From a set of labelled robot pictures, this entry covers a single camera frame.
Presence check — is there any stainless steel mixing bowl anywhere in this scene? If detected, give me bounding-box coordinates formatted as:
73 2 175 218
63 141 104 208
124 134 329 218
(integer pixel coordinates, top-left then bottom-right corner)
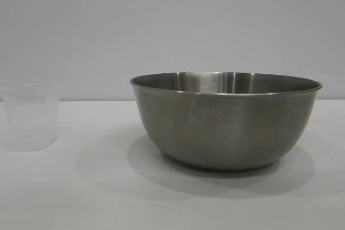
129 71 323 172

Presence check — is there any translucent plastic measuring cup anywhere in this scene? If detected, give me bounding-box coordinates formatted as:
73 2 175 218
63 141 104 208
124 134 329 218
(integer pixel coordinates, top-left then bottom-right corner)
1 83 54 151

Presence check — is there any white tablecloth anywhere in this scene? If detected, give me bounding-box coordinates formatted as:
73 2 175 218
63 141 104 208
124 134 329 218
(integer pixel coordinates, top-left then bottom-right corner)
0 100 345 230

